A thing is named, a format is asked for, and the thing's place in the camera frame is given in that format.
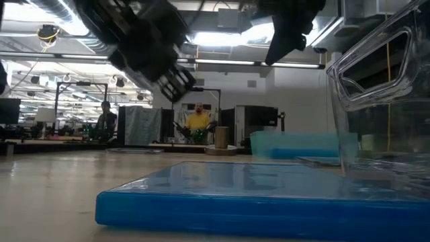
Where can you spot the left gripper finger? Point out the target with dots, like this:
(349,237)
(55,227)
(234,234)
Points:
(170,88)
(184,80)

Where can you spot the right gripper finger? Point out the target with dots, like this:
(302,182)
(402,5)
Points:
(293,43)
(277,40)

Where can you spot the black jewel case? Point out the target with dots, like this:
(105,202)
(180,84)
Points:
(134,151)

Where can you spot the blue disc case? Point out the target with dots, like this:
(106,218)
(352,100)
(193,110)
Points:
(305,150)
(305,156)
(235,208)

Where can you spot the person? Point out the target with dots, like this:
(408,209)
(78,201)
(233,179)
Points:
(198,121)
(107,121)

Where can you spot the grey cover sheet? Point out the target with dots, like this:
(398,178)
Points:
(142,124)

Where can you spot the grey ceiling box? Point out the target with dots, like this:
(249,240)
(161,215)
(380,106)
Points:
(228,18)

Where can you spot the black stand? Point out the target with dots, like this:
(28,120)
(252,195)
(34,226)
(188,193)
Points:
(281,121)

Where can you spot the black cabinet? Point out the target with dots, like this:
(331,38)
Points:
(258,117)

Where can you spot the green translucent bin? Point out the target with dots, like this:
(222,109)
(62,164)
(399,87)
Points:
(292,139)

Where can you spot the clear plastic bin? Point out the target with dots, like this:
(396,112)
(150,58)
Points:
(379,94)

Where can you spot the ceiling light strip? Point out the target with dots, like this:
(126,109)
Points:
(33,53)

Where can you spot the black monitor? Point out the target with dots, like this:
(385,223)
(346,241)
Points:
(9,111)

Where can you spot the black rig frame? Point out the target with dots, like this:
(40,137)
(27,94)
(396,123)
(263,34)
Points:
(208,89)
(80,83)

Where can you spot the wide silver ceiling duct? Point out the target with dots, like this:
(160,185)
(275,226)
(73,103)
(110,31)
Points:
(50,13)

